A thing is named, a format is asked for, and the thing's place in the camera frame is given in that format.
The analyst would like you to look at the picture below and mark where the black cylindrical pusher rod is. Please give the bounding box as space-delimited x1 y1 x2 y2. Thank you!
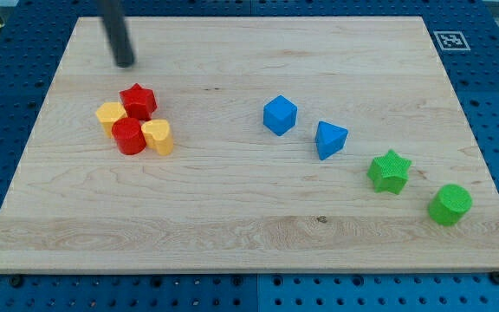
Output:
96 0 135 68

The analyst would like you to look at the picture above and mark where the red cylinder block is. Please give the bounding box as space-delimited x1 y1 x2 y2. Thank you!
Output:
112 117 146 155

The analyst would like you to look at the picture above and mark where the yellow heart block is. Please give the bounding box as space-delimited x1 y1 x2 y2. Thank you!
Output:
141 119 174 156

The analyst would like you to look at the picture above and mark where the red star block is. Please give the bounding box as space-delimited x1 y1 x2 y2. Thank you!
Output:
119 83 158 120

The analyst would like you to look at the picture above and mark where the yellow hexagon block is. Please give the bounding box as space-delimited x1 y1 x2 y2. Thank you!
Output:
95 102 127 138

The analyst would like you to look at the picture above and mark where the light wooden board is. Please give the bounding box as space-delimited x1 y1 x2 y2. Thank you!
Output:
0 16 499 274

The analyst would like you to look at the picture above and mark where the blue cube block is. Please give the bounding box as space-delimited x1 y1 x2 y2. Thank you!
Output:
262 95 298 136

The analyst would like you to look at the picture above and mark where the blue triangle block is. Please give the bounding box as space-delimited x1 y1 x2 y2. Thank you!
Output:
315 120 348 160

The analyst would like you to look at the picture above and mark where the green star block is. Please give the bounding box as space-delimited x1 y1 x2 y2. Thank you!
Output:
366 149 412 195

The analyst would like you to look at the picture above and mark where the white fiducial marker tag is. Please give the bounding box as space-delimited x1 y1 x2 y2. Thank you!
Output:
433 30 470 51

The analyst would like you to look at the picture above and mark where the green cylinder block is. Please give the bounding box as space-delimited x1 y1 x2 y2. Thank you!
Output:
428 184 473 226

